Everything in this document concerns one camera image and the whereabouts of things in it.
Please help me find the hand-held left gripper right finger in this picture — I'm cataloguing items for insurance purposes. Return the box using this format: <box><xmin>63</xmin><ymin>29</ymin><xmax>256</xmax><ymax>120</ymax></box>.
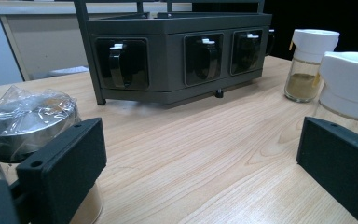
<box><xmin>296</xmin><ymin>116</ymin><xmax>358</xmax><ymax>224</ymax></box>

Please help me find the glass jar with brown powder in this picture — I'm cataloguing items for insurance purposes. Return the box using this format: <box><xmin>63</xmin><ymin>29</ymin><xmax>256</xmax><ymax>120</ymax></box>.
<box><xmin>283</xmin><ymin>28</ymin><xmax>340</xmax><ymax>104</ymax></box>

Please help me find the beige cabinet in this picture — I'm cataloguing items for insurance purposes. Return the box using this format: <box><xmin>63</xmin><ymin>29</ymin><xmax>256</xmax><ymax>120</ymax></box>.
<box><xmin>0</xmin><ymin>0</ymin><xmax>194</xmax><ymax>82</ymax></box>

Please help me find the black seasoning box with handle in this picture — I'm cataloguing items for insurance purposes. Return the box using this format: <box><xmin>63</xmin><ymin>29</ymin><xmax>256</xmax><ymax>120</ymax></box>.
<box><xmin>184</xmin><ymin>33</ymin><xmax>225</xmax><ymax>87</ymax></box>
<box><xmin>230</xmin><ymin>29</ymin><xmax>264</xmax><ymax>76</ymax></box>
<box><xmin>95</xmin><ymin>37</ymin><xmax>150</xmax><ymax>91</ymax></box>
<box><xmin>265</xmin><ymin>28</ymin><xmax>276</xmax><ymax>57</ymax></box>

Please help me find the white-lidded glass jar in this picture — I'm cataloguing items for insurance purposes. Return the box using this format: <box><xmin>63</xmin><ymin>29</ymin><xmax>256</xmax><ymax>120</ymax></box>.
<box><xmin>311</xmin><ymin>50</ymin><xmax>358</xmax><ymax>143</ymax></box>

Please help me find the white paper sheet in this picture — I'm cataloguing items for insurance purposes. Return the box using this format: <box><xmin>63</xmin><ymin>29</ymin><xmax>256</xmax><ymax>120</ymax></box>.
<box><xmin>32</xmin><ymin>65</ymin><xmax>90</xmax><ymax>80</ymax></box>

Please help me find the plastic-wrapped jar with metal lid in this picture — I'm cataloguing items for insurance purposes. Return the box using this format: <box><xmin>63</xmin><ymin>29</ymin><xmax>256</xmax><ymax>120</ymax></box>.
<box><xmin>0</xmin><ymin>85</ymin><xmax>103</xmax><ymax>224</ymax></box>

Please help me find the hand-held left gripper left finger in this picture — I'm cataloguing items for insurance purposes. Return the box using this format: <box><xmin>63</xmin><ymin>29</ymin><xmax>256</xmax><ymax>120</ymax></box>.
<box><xmin>16</xmin><ymin>117</ymin><xmax>108</xmax><ymax>224</ymax></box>

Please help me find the dark grey spice rack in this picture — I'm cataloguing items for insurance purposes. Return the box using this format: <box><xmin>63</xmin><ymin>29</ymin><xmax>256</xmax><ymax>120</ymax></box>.
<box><xmin>73</xmin><ymin>0</ymin><xmax>273</xmax><ymax>106</ymax></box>

